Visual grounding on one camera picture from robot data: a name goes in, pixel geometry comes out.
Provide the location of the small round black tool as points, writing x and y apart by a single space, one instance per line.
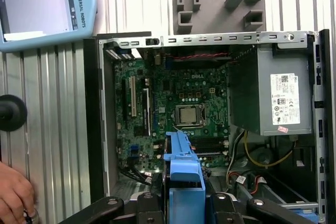
31 217

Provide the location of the round black knob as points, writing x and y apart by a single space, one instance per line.
10 112

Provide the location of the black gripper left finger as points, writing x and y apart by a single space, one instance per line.
147 208

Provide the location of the metal optical drive cage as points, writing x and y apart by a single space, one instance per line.
288 203

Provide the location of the white expansion slot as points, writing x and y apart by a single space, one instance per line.
133 95

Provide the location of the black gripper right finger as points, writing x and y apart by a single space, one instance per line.
223 208

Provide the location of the person's hand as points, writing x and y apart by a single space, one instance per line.
15 197

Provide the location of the grey parts rack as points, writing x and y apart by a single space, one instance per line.
210 16

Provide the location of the silver CPU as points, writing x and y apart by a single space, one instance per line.
189 116

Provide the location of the hard disk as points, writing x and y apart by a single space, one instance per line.
183 171

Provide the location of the green motherboard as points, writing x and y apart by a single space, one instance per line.
168 87

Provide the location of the grey power supply unit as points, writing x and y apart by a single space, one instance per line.
262 90

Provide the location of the black RAM slot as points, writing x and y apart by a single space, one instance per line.
210 145
210 153

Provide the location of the CPU socket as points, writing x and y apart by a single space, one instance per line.
203 108

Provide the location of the blue drive cage latch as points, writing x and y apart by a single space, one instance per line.
307 214

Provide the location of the black open PC case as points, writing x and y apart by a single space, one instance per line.
92 103

